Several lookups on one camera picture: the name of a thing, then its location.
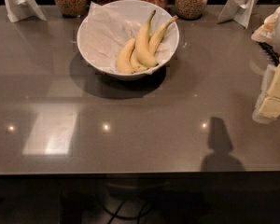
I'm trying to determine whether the white paper stand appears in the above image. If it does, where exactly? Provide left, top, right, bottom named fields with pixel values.
left=4, top=0, right=46, bottom=22
left=217, top=0, right=258, bottom=29

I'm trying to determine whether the white paper stand left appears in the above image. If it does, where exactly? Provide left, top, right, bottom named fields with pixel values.
left=4, top=0, right=46, bottom=22

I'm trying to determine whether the glass jar of grains right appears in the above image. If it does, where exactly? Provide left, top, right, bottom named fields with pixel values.
left=175, top=0, right=208, bottom=20

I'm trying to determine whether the left yellow banana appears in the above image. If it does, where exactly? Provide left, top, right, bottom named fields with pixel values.
left=116, top=38, right=135, bottom=74

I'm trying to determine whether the long yellow banana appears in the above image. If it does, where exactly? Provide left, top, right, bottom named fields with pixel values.
left=135, top=10, right=158, bottom=68

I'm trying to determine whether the small lower yellow banana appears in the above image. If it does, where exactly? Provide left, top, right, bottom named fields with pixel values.
left=130, top=51, right=147, bottom=73

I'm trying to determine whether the right yellow banana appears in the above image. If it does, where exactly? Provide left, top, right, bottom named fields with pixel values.
left=148, top=15, right=178, bottom=55

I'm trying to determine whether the white paper stand right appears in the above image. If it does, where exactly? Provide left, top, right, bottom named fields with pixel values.
left=217, top=0, right=258, bottom=29

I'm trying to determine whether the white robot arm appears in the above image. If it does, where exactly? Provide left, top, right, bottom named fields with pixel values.
left=251, top=7, right=280, bottom=124

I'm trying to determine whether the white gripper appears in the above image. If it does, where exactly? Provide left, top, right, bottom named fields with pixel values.
left=252, top=64, right=280, bottom=124

